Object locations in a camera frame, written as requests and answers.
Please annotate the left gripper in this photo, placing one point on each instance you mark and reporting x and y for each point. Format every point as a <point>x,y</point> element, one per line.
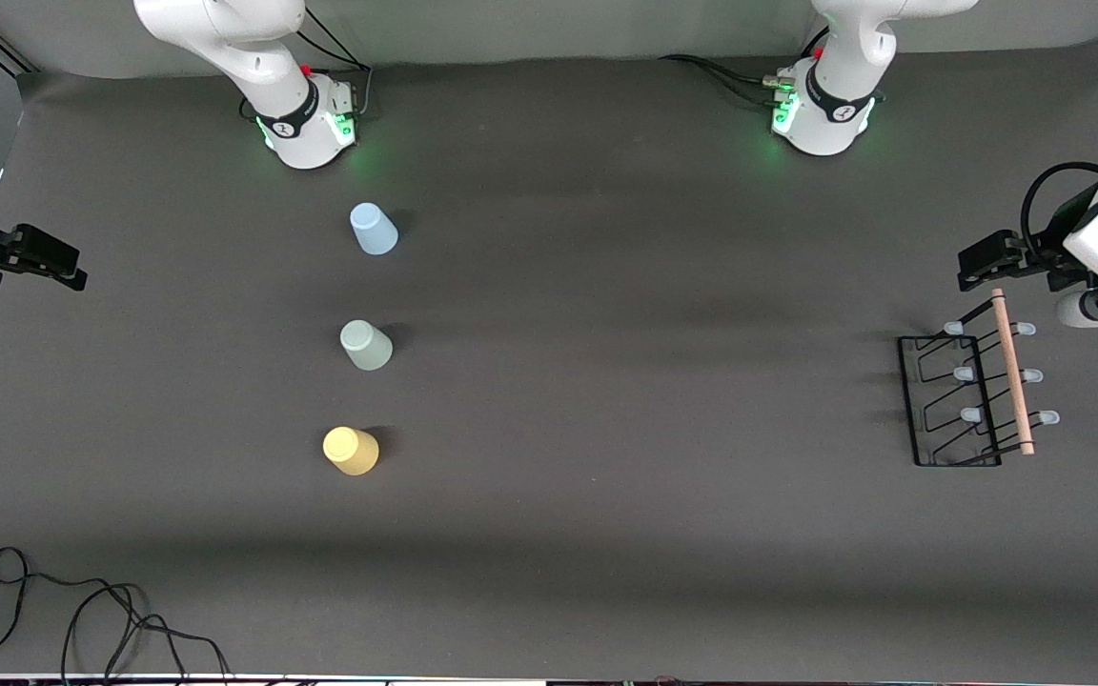
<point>1047,250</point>

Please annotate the light blue cup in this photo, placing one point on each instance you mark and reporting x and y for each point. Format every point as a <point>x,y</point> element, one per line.
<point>374,231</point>

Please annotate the pale green cup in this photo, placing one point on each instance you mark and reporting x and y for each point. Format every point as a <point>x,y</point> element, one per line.
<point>366,346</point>

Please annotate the yellow cup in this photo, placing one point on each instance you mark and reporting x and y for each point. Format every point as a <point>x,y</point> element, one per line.
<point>351,451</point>

